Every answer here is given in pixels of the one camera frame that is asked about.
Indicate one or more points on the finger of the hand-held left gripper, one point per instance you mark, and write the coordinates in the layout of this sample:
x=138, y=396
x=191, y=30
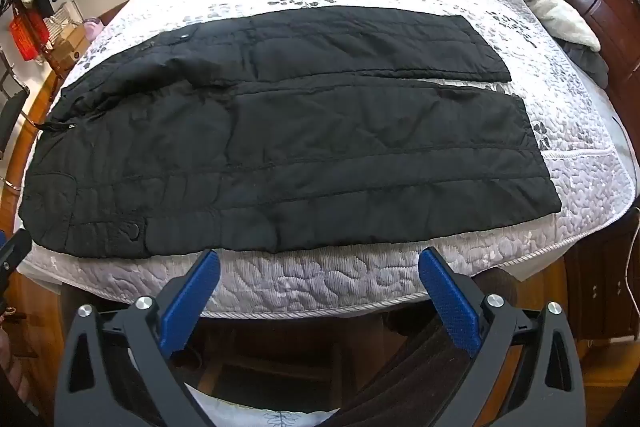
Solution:
x=15, y=252

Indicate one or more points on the black quilted pants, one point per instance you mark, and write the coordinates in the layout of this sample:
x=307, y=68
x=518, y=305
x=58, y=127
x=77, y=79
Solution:
x=300, y=147

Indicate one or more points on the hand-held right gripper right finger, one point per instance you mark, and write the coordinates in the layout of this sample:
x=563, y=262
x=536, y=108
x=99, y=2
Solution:
x=450, y=297

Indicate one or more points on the dark grey garment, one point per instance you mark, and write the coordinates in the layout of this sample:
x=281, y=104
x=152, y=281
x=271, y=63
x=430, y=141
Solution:
x=585, y=62

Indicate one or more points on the cream fleece blanket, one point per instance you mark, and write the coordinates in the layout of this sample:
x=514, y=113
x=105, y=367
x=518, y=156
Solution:
x=565, y=22

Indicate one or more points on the dark wooden nightstand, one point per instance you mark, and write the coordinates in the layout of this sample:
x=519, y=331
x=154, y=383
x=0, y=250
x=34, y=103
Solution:
x=600, y=277

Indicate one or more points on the black folding chair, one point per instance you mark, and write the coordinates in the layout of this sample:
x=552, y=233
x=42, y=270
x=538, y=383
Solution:
x=10, y=117

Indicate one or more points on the grey floral quilted bedspread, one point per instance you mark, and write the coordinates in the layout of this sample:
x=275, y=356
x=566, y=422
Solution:
x=565, y=127

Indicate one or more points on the red basket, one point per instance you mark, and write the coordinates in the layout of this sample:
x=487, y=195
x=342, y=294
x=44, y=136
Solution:
x=27, y=34

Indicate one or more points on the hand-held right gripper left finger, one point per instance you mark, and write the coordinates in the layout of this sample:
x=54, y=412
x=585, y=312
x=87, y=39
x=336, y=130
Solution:
x=192, y=292

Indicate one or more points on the cardboard box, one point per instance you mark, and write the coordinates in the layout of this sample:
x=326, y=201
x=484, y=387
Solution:
x=67, y=49

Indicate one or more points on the wooden bed frame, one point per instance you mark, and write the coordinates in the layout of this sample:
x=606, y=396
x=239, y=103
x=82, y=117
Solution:
x=35, y=107

